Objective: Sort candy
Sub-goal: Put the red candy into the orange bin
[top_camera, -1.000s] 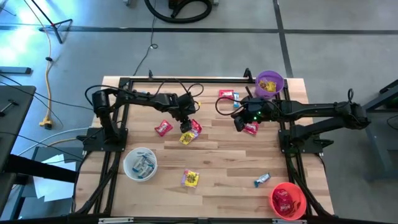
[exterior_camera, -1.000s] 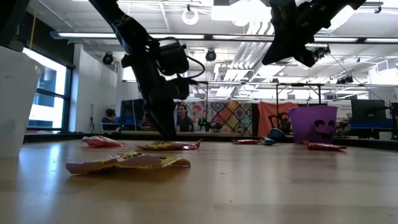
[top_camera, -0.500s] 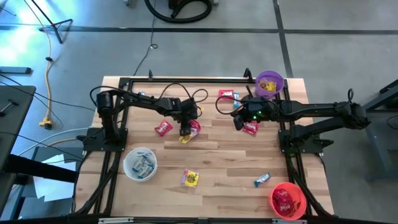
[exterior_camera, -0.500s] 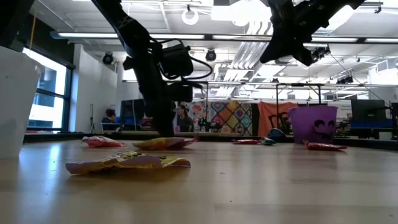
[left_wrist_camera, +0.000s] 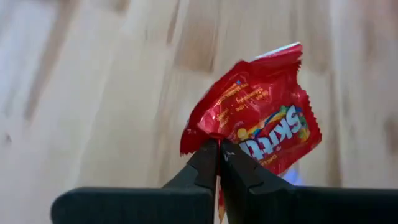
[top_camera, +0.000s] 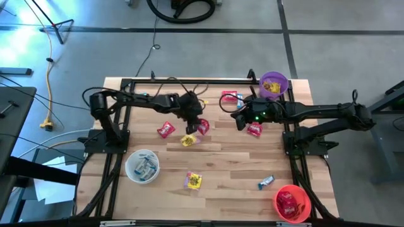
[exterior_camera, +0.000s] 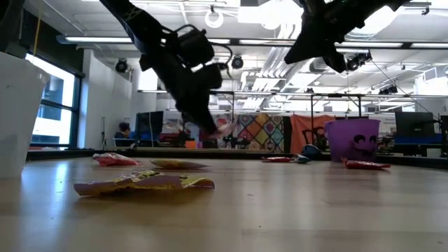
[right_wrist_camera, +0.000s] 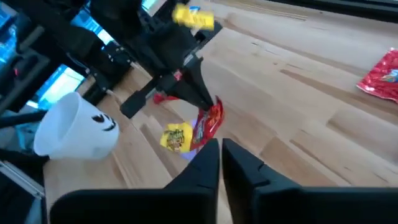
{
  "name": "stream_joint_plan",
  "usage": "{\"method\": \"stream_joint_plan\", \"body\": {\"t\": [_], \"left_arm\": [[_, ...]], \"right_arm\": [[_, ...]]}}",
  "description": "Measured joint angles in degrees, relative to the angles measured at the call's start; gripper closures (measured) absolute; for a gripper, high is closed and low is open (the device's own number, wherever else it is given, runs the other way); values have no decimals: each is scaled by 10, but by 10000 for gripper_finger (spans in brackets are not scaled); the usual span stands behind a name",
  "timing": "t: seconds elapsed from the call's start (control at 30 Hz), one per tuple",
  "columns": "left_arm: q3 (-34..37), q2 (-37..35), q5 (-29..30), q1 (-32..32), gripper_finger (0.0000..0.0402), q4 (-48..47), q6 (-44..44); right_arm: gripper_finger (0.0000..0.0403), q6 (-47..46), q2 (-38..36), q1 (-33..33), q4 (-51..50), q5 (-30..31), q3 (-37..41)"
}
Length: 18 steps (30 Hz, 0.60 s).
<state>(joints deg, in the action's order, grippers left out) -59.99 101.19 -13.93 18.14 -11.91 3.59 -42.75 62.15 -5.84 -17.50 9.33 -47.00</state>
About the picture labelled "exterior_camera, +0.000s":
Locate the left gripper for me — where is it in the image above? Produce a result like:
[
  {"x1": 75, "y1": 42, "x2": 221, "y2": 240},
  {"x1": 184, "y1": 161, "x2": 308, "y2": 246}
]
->
[{"x1": 139, "y1": 41, "x2": 223, "y2": 135}]

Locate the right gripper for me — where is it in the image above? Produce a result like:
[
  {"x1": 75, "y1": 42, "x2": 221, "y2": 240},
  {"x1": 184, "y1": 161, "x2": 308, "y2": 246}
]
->
[{"x1": 283, "y1": 0, "x2": 372, "y2": 73}]

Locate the red candy pack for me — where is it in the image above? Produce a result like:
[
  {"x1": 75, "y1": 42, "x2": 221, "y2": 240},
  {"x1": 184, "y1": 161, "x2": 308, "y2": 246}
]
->
[
  {"x1": 215, "y1": 122, "x2": 239, "y2": 138},
  {"x1": 260, "y1": 156, "x2": 293, "y2": 164},
  {"x1": 92, "y1": 153, "x2": 141, "y2": 167},
  {"x1": 341, "y1": 157, "x2": 392, "y2": 172}
]

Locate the white plastic bucket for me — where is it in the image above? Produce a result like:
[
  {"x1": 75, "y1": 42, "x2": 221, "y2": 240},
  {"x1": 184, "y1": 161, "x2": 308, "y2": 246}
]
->
[{"x1": 0, "y1": 51, "x2": 50, "y2": 179}]

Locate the yellow pink candy pack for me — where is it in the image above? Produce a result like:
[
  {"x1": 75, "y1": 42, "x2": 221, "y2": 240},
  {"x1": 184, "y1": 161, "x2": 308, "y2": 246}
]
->
[{"x1": 73, "y1": 170, "x2": 216, "y2": 197}]

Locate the black monitor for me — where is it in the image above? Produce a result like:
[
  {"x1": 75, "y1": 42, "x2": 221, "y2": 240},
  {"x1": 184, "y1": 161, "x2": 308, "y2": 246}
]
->
[
  {"x1": 394, "y1": 111, "x2": 435, "y2": 138},
  {"x1": 135, "y1": 111, "x2": 165, "y2": 141}
]

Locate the colourful patchwork quilt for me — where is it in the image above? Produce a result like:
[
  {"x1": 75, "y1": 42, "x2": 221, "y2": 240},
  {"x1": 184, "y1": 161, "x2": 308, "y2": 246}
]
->
[{"x1": 237, "y1": 113, "x2": 285, "y2": 152}]

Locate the long linear ceiling light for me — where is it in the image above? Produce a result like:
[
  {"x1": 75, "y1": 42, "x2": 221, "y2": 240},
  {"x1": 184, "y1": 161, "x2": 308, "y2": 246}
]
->
[{"x1": 57, "y1": 34, "x2": 448, "y2": 49}]

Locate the orange cloth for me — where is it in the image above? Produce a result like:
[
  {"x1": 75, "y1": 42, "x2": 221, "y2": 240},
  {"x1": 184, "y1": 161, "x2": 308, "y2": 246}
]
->
[{"x1": 290, "y1": 114, "x2": 336, "y2": 153}]

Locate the person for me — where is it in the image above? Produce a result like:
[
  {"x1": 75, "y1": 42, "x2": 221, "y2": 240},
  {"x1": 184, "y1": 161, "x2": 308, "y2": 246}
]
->
[{"x1": 115, "y1": 121, "x2": 132, "y2": 139}]

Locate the purple pumpkin-face bucket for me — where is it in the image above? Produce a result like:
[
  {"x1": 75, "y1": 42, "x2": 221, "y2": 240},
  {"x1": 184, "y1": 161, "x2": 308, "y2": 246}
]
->
[{"x1": 323, "y1": 118, "x2": 382, "y2": 162}]

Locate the black stand frame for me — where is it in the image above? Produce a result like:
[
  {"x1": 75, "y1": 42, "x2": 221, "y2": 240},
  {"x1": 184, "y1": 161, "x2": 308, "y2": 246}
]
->
[
  {"x1": 309, "y1": 92, "x2": 364, "y2": 141},
  {"x1": 209, "y1": 90, "x2": 236, "y2": 141}
]

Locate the black aluminium table frame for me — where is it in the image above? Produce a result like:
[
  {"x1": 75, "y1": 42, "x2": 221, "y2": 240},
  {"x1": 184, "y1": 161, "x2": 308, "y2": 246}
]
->
[{"x1": 26, "y1": 146, "x2": 448, "y2": 168}]

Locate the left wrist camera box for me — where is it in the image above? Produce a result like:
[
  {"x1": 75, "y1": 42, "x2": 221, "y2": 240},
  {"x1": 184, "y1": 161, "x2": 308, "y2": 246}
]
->
[{"x1": 177, "y1": 27, "x2": 216, "y2": 68}]

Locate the white ring light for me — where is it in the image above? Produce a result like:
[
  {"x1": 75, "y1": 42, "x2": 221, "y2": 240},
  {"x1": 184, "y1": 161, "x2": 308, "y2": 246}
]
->
[{"x1": 204, "y1": 9, "x2": 225, "y2": 29}]

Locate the window with dark frame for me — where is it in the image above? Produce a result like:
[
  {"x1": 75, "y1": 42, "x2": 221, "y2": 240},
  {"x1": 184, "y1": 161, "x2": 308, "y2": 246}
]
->
[{"x1": 29, "y1": 52, "x2": 83, "y2": 150}]

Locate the yellow hanging cord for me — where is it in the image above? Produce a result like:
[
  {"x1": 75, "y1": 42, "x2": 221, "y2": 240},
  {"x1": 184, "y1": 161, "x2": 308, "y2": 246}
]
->
[{"x1": 33, "y1": 0, "x2": 43, "y2": 53}]

